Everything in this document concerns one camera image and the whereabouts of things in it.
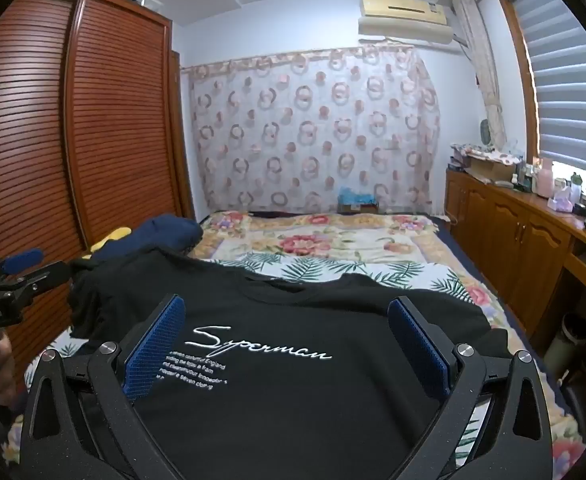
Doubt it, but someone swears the black t-shirt with white print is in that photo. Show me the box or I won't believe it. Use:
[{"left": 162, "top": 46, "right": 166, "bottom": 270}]
[{"left": 67, "top": 247, "right": 511, "bottom": 480}]

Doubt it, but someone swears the cardboard box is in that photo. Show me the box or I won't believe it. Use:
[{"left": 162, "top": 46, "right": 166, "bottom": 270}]
[{"left": 465, "top": 155, "right": 518, "bottom": 183}]

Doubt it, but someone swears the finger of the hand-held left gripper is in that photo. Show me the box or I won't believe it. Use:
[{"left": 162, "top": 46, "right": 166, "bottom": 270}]
[
  {"left": 0, "top": 249, "right": 45, "bottom": 286},
  {"left": 18, "top": 260, "right": 74, "bottom": 295}
]

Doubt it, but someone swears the wooden louvred wardrobe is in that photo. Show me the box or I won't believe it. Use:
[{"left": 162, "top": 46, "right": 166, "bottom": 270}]
[{"left": 0, "top": 0, "right": 196, "bottom": 391}]

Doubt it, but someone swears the wall air conditioner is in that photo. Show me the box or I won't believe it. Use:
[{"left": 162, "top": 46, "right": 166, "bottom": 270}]
[{"left": 357, "top": 0, "right": 454, "bottom": 46}]

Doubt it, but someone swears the person's left hand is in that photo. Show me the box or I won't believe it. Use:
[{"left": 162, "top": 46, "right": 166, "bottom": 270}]
[{"left": 0, "top": 332, "right": 18, "bottom": 408}]

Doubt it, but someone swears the small brown box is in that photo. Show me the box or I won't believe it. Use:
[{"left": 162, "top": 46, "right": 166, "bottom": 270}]
[{"left": 337, "top": 201, "right": 380, "bottom": 215}]

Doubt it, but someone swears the blue plastic bag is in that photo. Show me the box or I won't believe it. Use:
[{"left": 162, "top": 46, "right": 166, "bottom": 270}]
[{"left": 338, "top": 186, "right": 379, "bottom": 206}]

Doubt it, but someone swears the navy blue cloth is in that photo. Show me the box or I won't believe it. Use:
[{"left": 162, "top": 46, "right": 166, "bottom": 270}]
[{"left": 90, "top": 214, "right": 204, "bottom": 263}]

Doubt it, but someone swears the pink tissue pack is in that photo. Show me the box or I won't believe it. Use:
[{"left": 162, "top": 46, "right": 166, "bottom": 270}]
[{"left": 548, "top": 185, "right": 576, "bottom": 211}]

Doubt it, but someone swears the floral blanket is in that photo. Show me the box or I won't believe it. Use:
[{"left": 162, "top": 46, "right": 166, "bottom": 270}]
[{"left": 195, "top": 210, "right": 446, "bottom": 271}]

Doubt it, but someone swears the wooden window frame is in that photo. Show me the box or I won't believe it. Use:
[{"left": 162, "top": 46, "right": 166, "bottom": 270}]
[{"left": 493, "top": 0, "right": 544, "bottom": 161}]

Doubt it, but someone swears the yellow plush toy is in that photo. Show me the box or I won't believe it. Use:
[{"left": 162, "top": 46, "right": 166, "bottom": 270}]
[{"left": 84, "top": 227, "right": 133, "bottom": 260}]

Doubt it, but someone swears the leaf print bedsheet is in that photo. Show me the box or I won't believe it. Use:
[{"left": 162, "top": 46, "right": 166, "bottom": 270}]
[{"left": 0, "top": 252, "right": 586, "bottom": 466}]

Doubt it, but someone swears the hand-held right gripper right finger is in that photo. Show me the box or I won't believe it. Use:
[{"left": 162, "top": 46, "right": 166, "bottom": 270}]
[{"left": 387, "top": 296, "right": 556, "bottom": 480}]

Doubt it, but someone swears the pink jug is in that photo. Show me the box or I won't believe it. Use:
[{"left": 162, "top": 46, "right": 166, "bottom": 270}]
[{"left": 535, "top": 157, "right": 556, "bottom": 196}]

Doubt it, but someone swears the beige tied drape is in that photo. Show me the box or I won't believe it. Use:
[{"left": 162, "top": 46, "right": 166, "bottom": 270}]
[{"left": 452, "top": 0, "right": 508, "bottom": 148}]

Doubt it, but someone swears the ring print sheer curtain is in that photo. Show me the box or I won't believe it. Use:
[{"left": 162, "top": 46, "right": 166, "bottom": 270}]
[{"left": 182, "top": 45, "right": 441, "bottom": 213}]

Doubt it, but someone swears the wooden sideboard cabinet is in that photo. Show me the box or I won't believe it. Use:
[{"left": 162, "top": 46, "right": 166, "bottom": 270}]
[{"left": 444, "top": 167, "right": 586, "bottom": 341}]

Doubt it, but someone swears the beige cylindrical bin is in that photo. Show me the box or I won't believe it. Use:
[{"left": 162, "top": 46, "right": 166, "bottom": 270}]
[{"left": 543, "top": 312, "right": 586, "bottom": 373}]

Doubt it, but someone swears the group of small dark bottles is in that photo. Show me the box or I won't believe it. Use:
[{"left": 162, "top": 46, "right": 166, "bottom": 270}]
[{"left": 510, "top": 162, "right": 536, "bottom": 192}]

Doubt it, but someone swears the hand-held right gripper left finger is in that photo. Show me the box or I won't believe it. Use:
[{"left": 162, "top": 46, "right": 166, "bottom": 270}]
[{"left": 20, "top": 294, "right": 189, "bottom": 480}]

